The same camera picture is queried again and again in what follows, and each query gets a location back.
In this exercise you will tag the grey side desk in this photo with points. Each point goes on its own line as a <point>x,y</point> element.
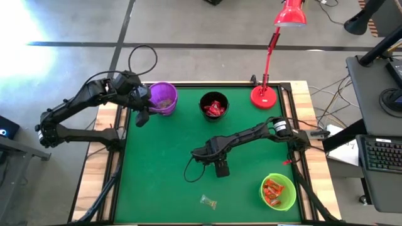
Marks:
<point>12,175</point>

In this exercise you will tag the black floor object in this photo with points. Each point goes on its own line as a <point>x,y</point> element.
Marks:
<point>213,2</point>

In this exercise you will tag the white paper sheet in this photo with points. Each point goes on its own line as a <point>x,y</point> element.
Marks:
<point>345,153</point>

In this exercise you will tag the orange white candy pack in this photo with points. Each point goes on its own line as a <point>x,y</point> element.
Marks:
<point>274,202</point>

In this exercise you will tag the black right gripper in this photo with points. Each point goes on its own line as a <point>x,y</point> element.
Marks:
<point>208,153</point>

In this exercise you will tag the green bucket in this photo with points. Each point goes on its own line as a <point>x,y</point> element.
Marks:
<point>289,194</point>

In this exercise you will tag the black desk device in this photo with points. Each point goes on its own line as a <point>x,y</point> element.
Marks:
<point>396,72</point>

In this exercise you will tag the red candy pack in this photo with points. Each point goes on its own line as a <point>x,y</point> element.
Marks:
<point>208,110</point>
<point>219,108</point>

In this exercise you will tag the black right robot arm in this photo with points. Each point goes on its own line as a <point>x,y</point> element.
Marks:
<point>260,133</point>

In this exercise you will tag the purple face bucket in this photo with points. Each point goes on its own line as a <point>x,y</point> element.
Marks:
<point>165,94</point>

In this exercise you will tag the black chair base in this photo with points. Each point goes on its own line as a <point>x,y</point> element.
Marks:
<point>358,23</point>

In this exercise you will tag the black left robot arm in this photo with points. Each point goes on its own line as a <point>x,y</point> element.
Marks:
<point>78,100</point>

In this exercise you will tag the small red tag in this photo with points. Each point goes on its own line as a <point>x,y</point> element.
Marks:
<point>286,162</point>

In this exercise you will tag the black round monitor base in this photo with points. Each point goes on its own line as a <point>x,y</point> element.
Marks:
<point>387,100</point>

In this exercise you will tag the black bucket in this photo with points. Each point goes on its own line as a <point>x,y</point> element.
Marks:
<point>207,117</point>

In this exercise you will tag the black pole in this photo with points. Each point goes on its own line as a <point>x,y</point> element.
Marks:
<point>380,47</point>

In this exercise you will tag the clear green candy bag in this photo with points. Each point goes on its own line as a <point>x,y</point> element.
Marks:
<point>208,201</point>

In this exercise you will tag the black desk support beam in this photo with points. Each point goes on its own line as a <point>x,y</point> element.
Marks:
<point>340,136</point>

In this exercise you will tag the red desk lamp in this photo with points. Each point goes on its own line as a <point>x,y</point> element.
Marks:
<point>263,97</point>

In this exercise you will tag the black device blue light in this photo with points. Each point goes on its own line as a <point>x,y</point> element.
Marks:
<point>11,125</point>

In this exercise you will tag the black side bracket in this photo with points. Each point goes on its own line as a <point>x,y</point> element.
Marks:
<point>318,134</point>

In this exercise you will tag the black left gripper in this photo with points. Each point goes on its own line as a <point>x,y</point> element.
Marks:
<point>139,95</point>

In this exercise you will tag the clear red candy bag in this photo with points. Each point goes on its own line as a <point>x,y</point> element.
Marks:
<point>164,103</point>

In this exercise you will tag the black aluminium table frame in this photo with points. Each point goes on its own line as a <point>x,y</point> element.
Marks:
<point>116,188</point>

